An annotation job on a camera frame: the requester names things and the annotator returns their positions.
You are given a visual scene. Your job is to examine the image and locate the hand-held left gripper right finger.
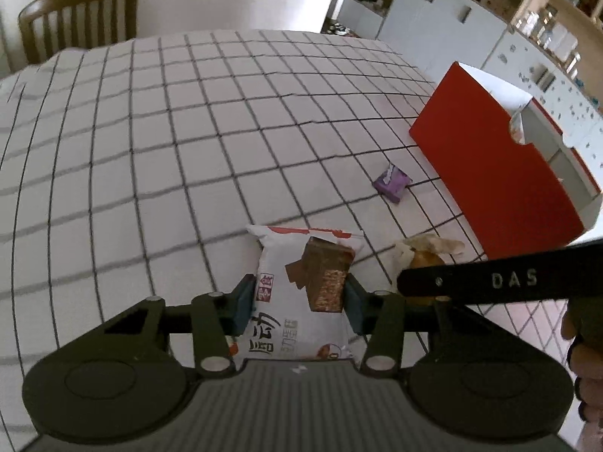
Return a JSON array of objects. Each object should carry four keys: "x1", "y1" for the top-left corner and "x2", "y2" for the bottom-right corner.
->
[{"x1": 344, "y1": 273, "x2": 525, "y2": 380}]

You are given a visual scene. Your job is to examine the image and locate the red cardboard box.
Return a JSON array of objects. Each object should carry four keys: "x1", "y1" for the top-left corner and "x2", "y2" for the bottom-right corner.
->
[{"x1": 408, "y1": 61, "x2": 603, "y2": 261}]

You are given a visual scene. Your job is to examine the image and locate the person's right hand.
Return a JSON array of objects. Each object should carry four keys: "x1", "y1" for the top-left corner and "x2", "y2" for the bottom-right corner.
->
[{"x1": 562, "y1": 298, "x2": 603, "y2": 434}]

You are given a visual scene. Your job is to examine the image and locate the row of glass jars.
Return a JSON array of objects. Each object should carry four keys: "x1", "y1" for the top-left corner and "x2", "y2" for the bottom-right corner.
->
[{"x1": 516, "y1": 7, "x2": 582, "y2": 73}]

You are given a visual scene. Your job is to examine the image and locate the white cabinet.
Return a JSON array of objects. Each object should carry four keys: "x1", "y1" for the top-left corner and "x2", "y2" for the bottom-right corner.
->
[{"x1": 338, "y1": 0, "x2": 515, "y2": 72}]

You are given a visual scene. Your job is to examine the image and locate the checked white tablecloth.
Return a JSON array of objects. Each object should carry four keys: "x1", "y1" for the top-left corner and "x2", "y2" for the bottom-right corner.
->
[{"x1": 0, "y1": 29, "x2": 573, "y2": 452}]

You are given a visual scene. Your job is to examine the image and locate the wooden chair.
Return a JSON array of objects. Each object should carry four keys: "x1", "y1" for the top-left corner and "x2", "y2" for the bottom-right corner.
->
[{"x1": 18, "y1": 0, "x2": 139, "y2": 66}]

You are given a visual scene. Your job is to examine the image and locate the white snack packet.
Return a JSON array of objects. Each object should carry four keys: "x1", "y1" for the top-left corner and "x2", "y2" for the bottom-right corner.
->
[{"x1": 228, "y1": 223, "x2": 366, "y2": 364}]

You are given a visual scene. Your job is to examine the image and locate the clear-wrapped brown bun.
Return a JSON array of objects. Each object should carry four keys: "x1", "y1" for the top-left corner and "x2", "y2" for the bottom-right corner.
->
[{"x1": 392, "y1": 234, "x2": 467, "y2": 310}]

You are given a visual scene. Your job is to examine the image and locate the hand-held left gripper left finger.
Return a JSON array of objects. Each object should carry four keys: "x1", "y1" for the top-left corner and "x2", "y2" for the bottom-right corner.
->
[{"x1": 66, "y1": 273, "x2": 258, "y2": 380}]

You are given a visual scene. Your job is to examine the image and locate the purple small snack packet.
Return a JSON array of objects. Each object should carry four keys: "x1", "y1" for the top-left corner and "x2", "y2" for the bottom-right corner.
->
[{"x1": 372, "y1": 163, "x2": 414, "y2": 205}]

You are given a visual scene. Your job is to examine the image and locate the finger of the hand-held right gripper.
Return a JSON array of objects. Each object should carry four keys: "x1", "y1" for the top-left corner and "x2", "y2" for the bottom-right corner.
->
[{"x1": 397, "y1": 243, "x2": 603, "y2": 308}]

